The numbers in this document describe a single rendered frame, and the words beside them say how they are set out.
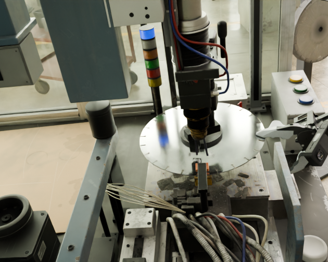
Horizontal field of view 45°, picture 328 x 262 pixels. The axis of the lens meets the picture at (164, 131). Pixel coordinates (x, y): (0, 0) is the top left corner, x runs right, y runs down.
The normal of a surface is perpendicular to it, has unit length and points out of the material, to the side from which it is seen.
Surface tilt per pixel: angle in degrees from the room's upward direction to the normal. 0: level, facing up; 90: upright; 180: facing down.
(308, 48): 86
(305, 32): 86
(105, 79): 90
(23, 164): 0
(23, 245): 0
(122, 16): 90
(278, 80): 0
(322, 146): 62
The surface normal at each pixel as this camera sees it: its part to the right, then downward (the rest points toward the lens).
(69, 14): -0.05, 0.57
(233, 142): -0.12, -0.82
